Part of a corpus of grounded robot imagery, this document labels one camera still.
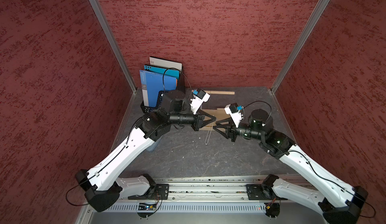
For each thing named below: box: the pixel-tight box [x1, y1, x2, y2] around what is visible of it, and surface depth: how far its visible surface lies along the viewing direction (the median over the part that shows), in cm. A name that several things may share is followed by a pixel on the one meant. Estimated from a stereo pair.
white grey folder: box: [149, 56, 183, 72], surface depth 101 cm
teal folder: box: [143, 64, 180, 80], surface depth 94 cm
